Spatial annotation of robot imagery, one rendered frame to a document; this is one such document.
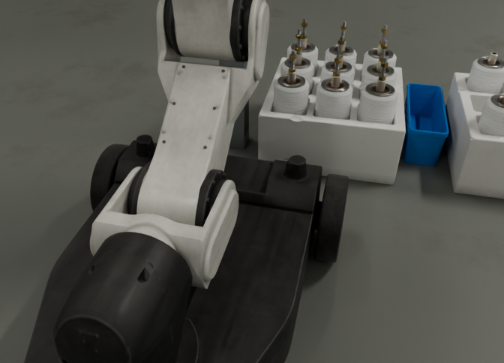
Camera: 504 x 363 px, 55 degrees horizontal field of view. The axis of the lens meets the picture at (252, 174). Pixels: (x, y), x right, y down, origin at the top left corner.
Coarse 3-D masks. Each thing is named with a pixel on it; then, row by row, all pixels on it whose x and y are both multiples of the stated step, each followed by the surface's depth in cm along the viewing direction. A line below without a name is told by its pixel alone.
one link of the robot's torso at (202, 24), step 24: (168, 0) 86; (192, 0) 82; (216, 0) 81; (240, 0) 83; (168, 24) 87; (192, 24) 85; (216, 24) 84; (240, 24) 84; (192, 48) 88; (216, 48) 87; (240, 48) 86
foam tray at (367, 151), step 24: (360, 72) 152; (312, 96) 140; (264, 120) 132; (288, 120) 130; (312, 120) 129; (336, 120) 129; (264, 144) 137; (288, 144) 135; (312, 144) 133; (336, 144) 132; (360, 144) 130; (384, 144) 129; (336, 168) 136; (360, 168) 135; (384, 168) 133
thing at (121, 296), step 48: (144, 144) 109; (240, 192) 104; (288, 192) 103; (144, 240) 70; (240, 240) 96; (288, 240) 95; (48, 288) 86; (96, 288) 63; (144, 288) 64; (192, 288) 86; (240, 288) 86; (288, 288) 86; (48, 336) 78; (96, 336) 60; (144, 336) 62; (192, 336) 76; (240, 336) 78; (288, 336) 86
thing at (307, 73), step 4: (284, 64) 140; (312, 64) 141; (284, 68) 139; (288, 68) 139; (304, 68) 138; (308, 68) 139; (312, 68) 140; (284, 72) 140; (296, 72) 138; (300, 72) 138; (304, 72) 138; (308, 72) 139; (312, 72) 141; (304, 76) 139; (308, 76) 140; (312, 76) 141; (308, 80) 140; (312, 80) 143; (312, 84) 144; (308, 92) 143
